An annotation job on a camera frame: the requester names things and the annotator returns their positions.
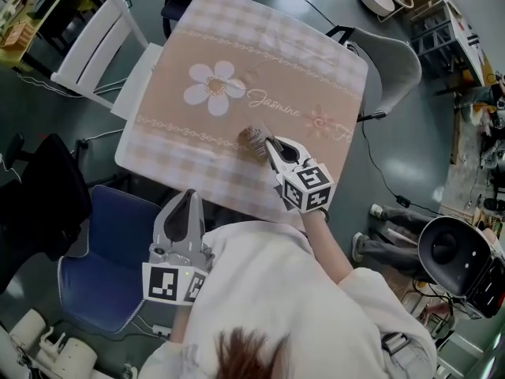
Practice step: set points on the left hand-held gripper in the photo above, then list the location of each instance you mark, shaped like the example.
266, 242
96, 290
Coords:
175, 255

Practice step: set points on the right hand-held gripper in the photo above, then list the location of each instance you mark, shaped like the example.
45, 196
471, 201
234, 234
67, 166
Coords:
307, 184

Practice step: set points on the grey printed card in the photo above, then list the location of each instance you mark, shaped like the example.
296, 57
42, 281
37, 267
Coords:
252, 140

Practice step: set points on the person's left forearm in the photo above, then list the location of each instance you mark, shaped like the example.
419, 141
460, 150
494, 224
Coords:
180, 322

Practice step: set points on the person's right forearm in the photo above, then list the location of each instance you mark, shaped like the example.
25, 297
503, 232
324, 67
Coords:
323, 243

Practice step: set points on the blue padded chair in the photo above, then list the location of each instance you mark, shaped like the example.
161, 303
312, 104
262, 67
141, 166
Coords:
102, 263

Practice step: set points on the person's white sweater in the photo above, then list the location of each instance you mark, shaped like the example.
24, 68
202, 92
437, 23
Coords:
268, 282

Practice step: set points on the beige checked floral tablecloth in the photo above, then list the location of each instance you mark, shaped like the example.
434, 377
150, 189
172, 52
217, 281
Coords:
221, 46

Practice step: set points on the white power strip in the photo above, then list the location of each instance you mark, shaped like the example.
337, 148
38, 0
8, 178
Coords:
161, 331

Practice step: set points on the grey shell chair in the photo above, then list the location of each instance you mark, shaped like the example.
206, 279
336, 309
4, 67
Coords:
394, 65

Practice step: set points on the black office chair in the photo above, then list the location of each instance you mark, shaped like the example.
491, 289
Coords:
39, 196

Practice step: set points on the dark navy chair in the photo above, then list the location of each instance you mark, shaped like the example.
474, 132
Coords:
173, 10

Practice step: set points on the white slatted chair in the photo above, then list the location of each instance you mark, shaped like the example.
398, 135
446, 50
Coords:
98, 42

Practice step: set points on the white cylinder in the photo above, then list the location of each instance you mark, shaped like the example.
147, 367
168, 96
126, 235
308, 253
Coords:
27, 326
75, 355

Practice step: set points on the white figurine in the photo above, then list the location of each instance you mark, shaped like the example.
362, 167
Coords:
51, 344

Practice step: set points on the white work table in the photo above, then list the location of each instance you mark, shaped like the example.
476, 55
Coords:
467, 42

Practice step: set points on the yellow table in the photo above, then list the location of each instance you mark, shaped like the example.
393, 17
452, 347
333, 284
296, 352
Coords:
12, 55

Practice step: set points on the small wooden crate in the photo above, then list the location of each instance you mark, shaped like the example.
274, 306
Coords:
16, 34

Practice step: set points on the grey metal frame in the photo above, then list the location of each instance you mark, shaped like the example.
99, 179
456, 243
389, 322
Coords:
434, 38

